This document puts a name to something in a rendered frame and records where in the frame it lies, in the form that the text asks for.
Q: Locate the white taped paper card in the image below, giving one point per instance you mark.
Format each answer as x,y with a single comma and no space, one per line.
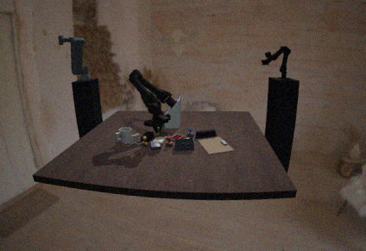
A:
160,139

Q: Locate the white mug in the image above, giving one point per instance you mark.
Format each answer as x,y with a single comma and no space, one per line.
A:
125,135

